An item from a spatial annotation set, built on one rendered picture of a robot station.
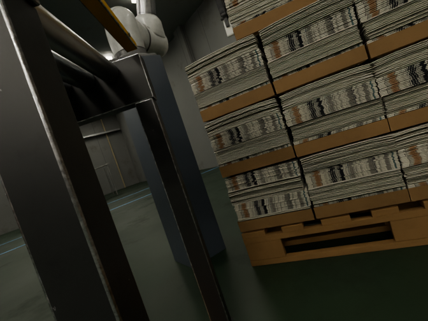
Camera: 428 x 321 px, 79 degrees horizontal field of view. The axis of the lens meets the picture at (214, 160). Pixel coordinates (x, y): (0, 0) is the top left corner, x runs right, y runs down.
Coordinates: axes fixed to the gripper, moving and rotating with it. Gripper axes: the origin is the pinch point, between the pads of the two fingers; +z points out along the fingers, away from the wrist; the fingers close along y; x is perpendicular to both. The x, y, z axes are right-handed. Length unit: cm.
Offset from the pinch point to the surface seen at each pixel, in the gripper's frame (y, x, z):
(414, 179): -18, -45, 73
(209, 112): -18.8, 12.3, 32.8
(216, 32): 375, 97, -148
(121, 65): -54, 19, 18
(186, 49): 415, 179, -157
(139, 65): -52, 15, 19
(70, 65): -68, 22, 19
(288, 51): -18.3, -20.3, 22.4
